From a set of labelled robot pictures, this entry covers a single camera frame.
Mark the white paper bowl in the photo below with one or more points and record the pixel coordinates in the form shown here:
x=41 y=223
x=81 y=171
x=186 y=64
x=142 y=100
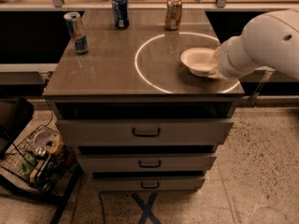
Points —
x=200 y=61

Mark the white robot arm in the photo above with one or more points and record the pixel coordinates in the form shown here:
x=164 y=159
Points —
x=252 y=39

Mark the gold soda can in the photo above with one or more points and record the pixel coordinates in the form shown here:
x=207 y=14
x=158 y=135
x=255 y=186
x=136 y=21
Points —
x=173 y=14

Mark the blue pepsi can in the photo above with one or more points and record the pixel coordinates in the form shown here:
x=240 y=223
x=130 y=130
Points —
x=120 y=13

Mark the silver blue redbull can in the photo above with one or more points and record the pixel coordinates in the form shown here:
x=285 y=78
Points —
x=75 y=29

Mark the grey drawer cabinet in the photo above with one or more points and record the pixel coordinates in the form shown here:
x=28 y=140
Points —
x=134 y=78

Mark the blue tape cross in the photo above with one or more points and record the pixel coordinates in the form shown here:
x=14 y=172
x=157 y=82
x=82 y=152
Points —
x=146 y=208

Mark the top drawer black handle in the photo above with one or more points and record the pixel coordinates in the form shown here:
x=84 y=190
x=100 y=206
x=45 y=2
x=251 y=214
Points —
x=146 y=133

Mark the drawer black handle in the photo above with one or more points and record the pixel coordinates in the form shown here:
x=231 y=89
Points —
x=150 y=185
x=146 y=133
x=149 y=164

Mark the middle drawer black handle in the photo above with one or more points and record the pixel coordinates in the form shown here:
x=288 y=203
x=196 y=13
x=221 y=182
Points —
x=149 y=164

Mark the bottom drawer black handle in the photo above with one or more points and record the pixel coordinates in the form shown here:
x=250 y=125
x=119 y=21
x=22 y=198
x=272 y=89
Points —
x=150 y=185

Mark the black wire basket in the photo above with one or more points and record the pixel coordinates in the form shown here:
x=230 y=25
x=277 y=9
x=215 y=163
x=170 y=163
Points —
x=41 y=159

